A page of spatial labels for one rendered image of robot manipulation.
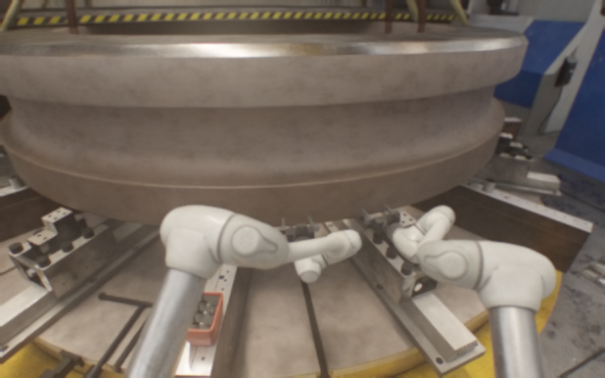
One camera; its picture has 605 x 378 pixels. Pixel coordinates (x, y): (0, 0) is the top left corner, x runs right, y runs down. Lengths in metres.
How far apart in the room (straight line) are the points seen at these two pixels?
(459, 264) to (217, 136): 1.24
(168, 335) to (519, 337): 0.79
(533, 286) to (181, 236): 0.86
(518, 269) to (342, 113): 1.08
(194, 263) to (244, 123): 0.95
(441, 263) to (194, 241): 0.61
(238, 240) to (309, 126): 1.01
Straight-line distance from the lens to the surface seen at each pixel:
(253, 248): 0.70
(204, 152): 1.69
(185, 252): 0.79
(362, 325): 1.98
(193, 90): 1.45
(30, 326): 2.41
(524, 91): 6.67
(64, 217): 2.30
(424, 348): 1.92
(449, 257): 0.85
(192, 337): 1.43
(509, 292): 0.91
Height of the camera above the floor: 1.89
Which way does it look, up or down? 30 degrees down
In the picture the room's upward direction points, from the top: straight up
